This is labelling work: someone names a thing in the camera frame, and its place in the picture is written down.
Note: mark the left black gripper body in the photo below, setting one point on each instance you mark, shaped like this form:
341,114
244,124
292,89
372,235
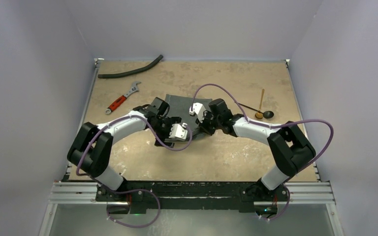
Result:
163,129

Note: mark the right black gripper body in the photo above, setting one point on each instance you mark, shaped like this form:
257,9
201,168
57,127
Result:
205,123

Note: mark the grey cloth napkin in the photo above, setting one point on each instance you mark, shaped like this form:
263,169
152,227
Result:
179,107

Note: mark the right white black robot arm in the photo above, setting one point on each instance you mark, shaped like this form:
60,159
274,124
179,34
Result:
289,147

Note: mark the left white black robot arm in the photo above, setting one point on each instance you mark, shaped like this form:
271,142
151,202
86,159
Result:
91,149

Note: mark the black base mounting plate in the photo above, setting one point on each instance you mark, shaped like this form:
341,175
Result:
230,204

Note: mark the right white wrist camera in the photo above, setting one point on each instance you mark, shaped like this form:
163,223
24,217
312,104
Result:
197,110

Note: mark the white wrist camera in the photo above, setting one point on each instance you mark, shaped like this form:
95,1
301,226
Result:
179,132
197,110

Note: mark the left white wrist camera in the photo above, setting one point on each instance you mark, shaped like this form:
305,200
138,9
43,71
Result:
179,132

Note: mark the red handled screwdriver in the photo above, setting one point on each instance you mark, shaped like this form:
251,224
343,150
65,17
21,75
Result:
119,101

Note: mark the aluminium frame rail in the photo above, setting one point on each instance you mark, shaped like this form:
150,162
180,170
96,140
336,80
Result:
91,193

